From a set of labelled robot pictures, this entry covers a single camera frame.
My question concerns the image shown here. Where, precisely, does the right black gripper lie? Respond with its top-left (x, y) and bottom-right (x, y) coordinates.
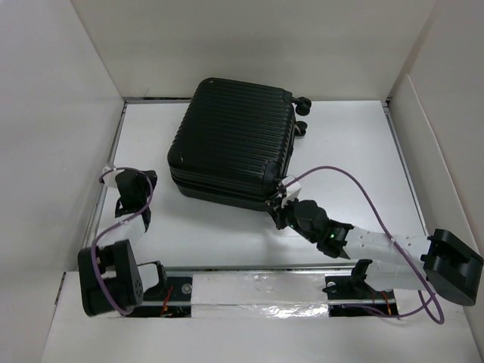
top-left (265, 193), bottom-right (318, 244)

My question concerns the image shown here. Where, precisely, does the black hard-shell suitcase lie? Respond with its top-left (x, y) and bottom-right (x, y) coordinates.
top-left (167, 77), bottom-right (312, 212)

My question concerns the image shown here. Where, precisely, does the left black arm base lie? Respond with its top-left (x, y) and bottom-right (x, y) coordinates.
top-left (128, 276), bottom-right (193, 318)

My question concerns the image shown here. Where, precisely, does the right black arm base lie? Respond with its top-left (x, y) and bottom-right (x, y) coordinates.
top-left (322, 276), bottom-right (399, 318)

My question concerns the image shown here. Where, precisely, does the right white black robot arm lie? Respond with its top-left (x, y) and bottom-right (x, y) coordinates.
top-left (270, 200), bottom-right (483, 306)

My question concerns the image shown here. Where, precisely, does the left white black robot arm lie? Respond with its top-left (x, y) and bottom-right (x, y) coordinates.
top-left (77, 167), bottom-right (172, 317)

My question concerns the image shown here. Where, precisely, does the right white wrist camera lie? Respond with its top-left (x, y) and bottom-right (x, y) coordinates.
top-left (277, 175), bottom-right (302, 208)

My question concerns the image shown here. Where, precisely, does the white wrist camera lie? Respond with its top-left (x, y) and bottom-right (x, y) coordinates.
top-left (277, 175), bottom-right (302, 208)
top-left (98, 164), bottom-right (123, 188)

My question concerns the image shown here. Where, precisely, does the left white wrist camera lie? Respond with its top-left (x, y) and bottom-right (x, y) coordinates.
top-left (98, 164), bottom-right (123, 188)

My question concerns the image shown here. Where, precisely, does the silver aluminium rail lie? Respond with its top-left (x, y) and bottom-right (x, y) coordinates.
top-left (73, 259), bottom-right (439, 274)

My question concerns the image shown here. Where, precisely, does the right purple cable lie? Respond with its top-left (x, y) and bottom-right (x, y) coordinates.
top-left (294, 166), bottom-right (445, 325)

